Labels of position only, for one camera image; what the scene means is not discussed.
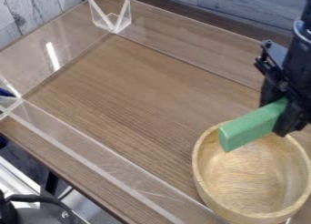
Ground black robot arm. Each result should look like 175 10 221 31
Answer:
253 0 311 137

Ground clear acrylic wall panels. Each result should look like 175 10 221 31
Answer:
0 0 311 224

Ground green rectangular block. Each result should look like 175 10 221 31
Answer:
219 98 288 152

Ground black table leg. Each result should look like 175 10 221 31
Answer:
45 172 60 195

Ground light wooden bowl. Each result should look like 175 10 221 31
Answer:
192 125 311 224

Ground clear acrylic corner bracket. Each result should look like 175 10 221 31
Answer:
88 0 131 35

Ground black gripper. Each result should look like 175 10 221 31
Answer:
253 19 311 137

